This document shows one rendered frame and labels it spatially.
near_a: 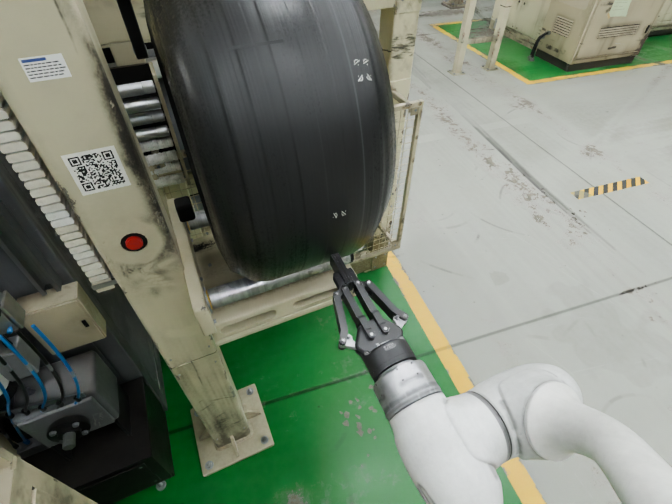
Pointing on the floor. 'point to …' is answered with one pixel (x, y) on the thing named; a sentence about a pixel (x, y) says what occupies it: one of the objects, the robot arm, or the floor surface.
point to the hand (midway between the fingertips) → (341, 272)
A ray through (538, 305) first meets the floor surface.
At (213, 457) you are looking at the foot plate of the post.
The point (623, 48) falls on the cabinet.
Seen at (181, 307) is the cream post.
